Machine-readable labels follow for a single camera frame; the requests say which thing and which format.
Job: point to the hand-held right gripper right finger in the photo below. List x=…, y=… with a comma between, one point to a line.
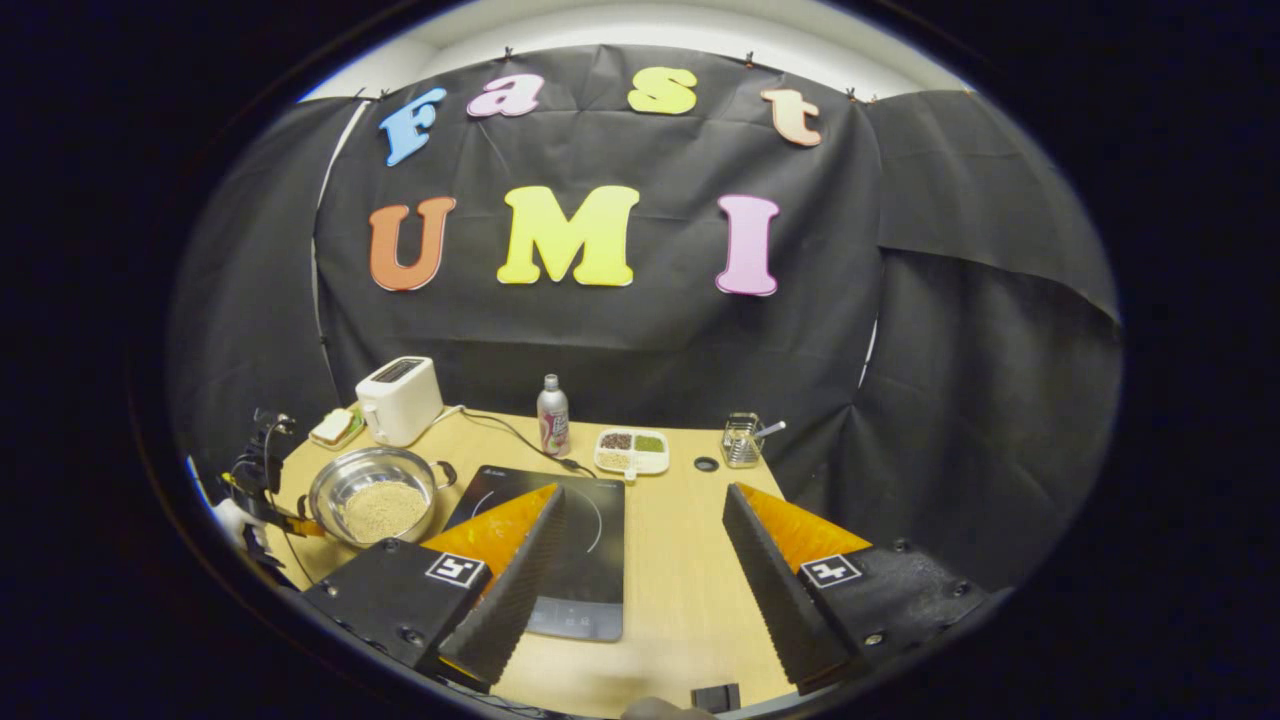
x=780, y=600

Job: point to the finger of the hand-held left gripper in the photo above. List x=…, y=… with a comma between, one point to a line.
x=300, y=528

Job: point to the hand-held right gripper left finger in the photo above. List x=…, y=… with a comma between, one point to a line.
x=510, y=600

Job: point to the printed drink bottle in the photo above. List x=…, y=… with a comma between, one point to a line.
x=553, y=420

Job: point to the black induction cooktop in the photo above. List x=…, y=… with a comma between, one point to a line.
x=595, y=560

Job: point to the white divided dish of beans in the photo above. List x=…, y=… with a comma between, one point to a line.
x=632, y=452

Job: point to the row of black cloth clips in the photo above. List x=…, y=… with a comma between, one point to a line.
x=509, y=52

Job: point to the pile of soybeans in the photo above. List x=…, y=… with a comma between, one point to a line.
x=385, y=510

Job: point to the sandwich on green plate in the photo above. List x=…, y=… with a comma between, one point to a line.
x=335, y=427

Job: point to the white toaster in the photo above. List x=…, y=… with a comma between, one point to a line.
x=400, y=400

